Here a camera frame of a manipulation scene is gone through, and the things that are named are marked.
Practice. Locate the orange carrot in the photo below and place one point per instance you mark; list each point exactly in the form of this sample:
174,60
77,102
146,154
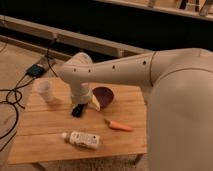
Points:
117,126

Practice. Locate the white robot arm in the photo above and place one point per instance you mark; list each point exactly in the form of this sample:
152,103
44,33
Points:
180,105

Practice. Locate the yellow banana piece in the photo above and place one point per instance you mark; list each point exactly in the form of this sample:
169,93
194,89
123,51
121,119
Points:
94,103

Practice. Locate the dark purple bowl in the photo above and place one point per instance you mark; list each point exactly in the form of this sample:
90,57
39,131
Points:
104,96

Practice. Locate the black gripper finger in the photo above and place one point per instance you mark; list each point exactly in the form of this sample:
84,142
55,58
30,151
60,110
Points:
78,110

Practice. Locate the white plastic bottle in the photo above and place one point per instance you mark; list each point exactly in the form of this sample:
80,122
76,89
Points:
82,139

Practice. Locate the white ceramic cup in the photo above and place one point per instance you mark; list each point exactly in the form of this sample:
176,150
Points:
45,90

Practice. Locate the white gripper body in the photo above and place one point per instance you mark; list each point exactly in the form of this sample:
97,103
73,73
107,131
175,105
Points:
80,93

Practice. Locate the wooden table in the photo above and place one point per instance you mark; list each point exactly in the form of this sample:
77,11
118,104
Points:
40,127

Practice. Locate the black power adapter left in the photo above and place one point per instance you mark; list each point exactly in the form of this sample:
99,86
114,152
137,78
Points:
35,71

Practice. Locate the long wooden beam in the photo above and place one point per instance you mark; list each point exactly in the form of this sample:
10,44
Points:
71,38

